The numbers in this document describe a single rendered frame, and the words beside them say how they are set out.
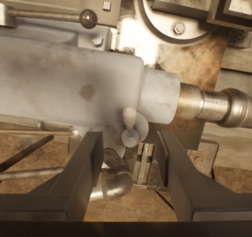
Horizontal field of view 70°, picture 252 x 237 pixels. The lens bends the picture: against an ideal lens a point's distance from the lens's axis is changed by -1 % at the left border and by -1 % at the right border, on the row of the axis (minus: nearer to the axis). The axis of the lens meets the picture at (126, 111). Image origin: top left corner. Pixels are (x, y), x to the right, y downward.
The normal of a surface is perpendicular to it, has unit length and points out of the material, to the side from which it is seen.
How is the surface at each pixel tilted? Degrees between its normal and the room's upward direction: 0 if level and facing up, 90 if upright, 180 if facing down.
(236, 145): 0
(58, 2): 36
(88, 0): 0
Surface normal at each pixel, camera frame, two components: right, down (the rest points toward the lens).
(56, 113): -0.02, 0.25
